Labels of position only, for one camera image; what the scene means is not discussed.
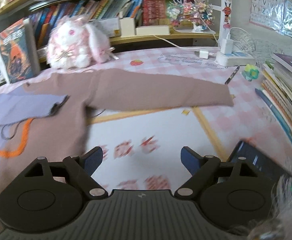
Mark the black tablet phone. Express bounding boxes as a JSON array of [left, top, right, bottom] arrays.
[[227, 140, 292, 181]]

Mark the green yellow flower toy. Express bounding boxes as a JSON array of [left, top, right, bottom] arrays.
[[241, 64, 260, 82]]

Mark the colourful flower ornament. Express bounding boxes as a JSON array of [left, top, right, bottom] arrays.
[[166, 0, 214, 33]]

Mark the white charger adapter with cable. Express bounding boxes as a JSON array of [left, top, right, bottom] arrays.
[[154, 35, 217, 60]]

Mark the Harry Potter book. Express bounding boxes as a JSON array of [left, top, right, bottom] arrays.
[[0, 18, 40, 83]]

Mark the white power strip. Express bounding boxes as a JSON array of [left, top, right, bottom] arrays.
[[215, 51, 256, 67]]

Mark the pink checkered desk mat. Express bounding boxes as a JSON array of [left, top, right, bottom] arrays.
[[0, 51, 292, 192]]

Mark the pink white plush bunny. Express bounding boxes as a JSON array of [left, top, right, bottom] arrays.
[[46, 15, 114, 69]]

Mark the stack of books right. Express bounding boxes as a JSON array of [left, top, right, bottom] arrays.
[[256, 53, 292, 143]]

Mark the black pen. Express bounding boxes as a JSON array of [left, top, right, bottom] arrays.
[[224, 66, 240, 85]]

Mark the white charger plug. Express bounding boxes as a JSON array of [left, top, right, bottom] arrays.
[[220, 33, 234, 55]]

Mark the brown and purple sweater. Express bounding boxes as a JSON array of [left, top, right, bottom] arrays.
[[0, 69, 233, 192]]

